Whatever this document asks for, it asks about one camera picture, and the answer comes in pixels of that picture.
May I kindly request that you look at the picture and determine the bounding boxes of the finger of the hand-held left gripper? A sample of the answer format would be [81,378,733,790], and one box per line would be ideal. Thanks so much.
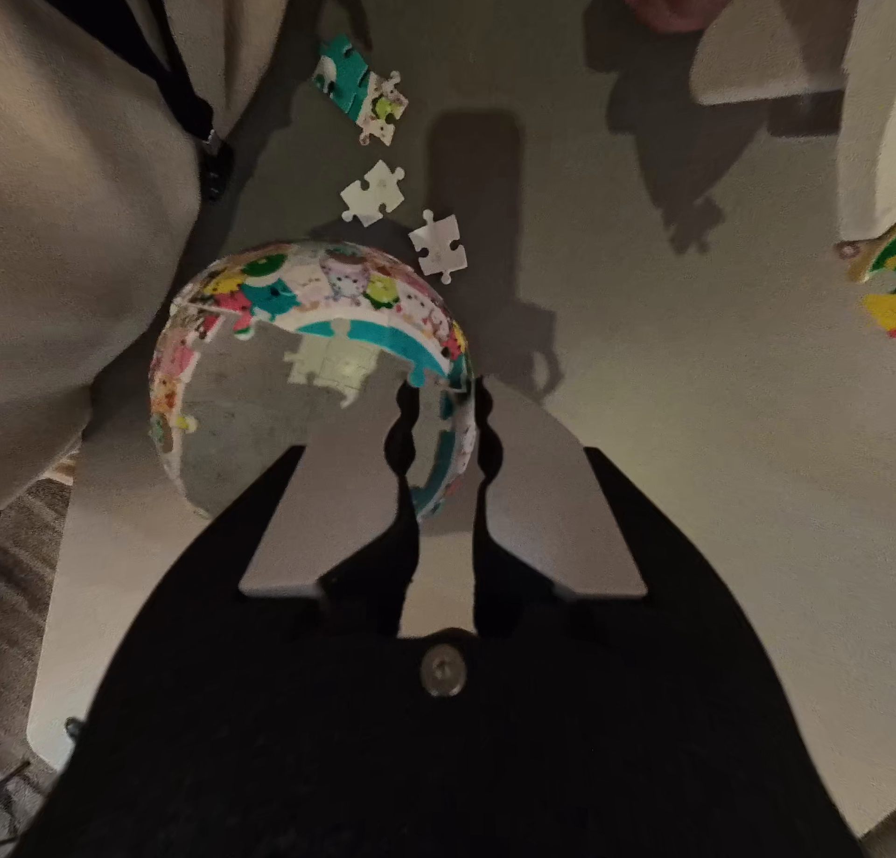
[689,0,863,106]
[836,0,896,244]

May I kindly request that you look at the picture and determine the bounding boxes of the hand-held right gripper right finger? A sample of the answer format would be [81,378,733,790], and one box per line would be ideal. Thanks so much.
[472,377,648,638]

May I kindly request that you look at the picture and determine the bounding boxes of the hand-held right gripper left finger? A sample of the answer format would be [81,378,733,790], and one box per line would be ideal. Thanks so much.
[239,381,421,638]

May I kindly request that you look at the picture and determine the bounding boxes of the colourful puzzle ball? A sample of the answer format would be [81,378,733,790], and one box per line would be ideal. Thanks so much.
[148,241,477,522]

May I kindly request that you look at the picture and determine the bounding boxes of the pale puzzle piece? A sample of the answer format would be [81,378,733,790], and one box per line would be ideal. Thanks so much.
[834,224,896,339]

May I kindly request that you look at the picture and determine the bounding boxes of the white joined puzzle pieces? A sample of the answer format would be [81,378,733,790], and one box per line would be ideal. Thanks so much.
[408,209,469,285]

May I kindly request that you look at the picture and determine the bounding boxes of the white puzzle piece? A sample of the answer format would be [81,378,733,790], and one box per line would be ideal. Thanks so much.
[341,160,407,228]

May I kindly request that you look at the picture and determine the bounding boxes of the colourful joined puzzle pieces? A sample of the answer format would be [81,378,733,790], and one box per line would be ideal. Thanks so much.
[311,34,409,146]

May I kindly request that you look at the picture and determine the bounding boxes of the black lanyard strap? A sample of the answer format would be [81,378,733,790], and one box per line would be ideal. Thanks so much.
[14,0,235,201]

